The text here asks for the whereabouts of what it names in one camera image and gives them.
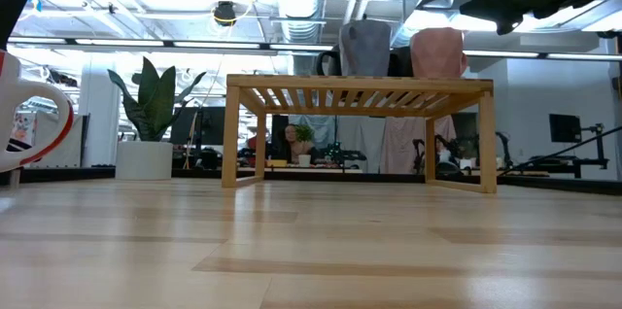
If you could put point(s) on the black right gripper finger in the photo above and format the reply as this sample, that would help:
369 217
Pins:
500 5

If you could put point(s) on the blue-grey mug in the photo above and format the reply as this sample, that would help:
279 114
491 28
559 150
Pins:
364 49

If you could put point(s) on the pink mug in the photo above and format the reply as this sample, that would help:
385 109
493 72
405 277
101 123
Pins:
437 54

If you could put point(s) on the plain black mug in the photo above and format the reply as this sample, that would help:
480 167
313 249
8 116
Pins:
401 63

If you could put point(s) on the background black robot arm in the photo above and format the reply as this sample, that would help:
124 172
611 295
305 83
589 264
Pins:
340 156
439 156

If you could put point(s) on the wooden slatted rack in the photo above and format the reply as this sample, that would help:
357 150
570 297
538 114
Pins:
359 83

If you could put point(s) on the black hanging ceiling device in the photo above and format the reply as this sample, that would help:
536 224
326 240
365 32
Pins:
224 12

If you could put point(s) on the black monitor on stand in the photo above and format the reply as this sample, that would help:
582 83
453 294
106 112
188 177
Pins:
565 128

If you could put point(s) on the black ceiling light track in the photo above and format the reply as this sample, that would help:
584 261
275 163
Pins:
218 49

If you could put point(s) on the pale blue hanging cloth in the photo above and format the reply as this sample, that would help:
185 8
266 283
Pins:
321 127

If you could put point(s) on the black background desk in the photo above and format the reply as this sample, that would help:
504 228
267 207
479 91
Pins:
559 159

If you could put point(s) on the person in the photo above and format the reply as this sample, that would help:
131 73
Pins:
294 136

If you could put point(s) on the pink hanging cloth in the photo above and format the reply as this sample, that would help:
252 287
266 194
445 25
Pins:
401 144

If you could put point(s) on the white hanging cloth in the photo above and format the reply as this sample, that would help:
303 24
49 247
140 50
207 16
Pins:
359 144

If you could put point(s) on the small plant in white pot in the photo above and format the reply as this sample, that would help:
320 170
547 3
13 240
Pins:
304 159

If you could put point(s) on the dark background screen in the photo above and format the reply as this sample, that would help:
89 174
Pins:
214 127

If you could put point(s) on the snake plant in white pot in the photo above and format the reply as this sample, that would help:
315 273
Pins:
146 161

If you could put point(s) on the red and white mug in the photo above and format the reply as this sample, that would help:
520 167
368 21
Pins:
14 90

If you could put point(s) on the colourful printed sign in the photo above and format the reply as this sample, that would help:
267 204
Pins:
24 127

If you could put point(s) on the black metal table frame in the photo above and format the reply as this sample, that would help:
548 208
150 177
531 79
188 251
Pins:
73 175

